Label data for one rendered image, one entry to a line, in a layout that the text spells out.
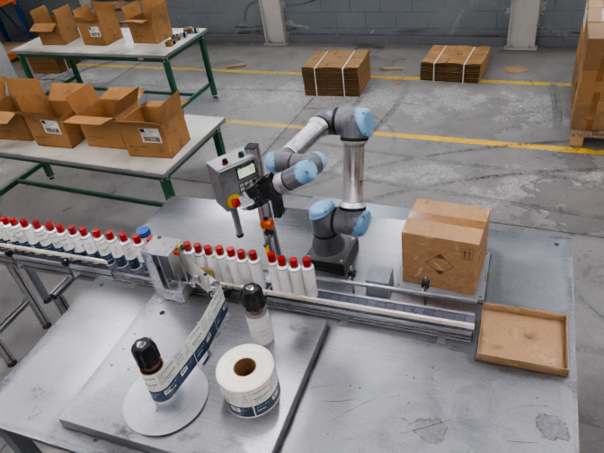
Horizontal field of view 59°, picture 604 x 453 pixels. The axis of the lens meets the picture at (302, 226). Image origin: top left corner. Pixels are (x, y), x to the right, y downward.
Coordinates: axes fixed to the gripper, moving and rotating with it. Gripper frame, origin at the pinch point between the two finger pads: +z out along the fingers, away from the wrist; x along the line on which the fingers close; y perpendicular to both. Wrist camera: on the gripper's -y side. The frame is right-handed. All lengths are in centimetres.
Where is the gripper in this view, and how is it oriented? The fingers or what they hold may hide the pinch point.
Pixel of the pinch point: (244, 208)
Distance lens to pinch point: 204.1
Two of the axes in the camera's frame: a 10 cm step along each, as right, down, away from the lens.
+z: -7.4, 3.1, 6.0
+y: -5.9, -7.4, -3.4
